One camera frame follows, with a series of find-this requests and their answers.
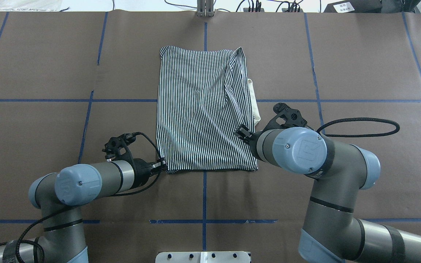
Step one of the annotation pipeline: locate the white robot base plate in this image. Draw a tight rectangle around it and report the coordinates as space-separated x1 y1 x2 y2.
155 251 252 263

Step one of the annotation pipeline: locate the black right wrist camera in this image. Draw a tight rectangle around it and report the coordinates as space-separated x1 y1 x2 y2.
262 103 308 132

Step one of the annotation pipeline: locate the aluminium frame post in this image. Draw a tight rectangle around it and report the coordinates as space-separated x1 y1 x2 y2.
196 0 215 17

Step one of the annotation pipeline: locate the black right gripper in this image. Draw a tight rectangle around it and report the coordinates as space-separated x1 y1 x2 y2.
234 125 258 145

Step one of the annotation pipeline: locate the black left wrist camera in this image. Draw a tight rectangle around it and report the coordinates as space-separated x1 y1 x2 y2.
102 133 136 163

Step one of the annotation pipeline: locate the striped polo shirt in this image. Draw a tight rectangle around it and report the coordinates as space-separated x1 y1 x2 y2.
156 46 258 174

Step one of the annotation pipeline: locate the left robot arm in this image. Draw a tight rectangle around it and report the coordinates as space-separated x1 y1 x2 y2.
0 158 167 263

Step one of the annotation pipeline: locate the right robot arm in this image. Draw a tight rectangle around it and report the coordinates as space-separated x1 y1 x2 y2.
235 125 421 263

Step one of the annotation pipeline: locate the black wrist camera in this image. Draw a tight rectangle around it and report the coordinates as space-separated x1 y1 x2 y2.
102 133 136 163
262 103 308 132

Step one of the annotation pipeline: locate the brown paper table cover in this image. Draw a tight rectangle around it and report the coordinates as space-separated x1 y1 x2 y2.
0 10 421 263

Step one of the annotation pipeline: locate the clear plastic bag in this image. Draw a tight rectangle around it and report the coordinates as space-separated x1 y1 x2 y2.
0 0 62 12

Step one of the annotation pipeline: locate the black box with label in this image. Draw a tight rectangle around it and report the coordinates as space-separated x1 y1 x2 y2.
322 0 382 13

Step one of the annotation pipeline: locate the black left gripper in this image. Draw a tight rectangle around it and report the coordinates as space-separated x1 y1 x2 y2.
134 159 168 185

